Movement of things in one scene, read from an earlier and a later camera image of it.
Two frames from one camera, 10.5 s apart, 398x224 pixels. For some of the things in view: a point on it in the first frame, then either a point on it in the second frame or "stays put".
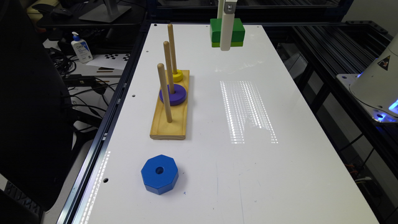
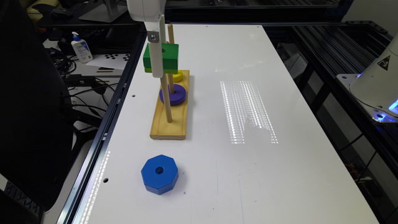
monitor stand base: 108,12 stays put
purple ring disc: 176,98 stays put
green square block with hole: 238,32 to 170,54
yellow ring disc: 178,77 stays put
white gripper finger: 227,29 to 155,53
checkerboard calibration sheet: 114,61 stays put
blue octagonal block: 160,174 stays put
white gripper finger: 220,12 to 162,28
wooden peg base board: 161,128 stays put
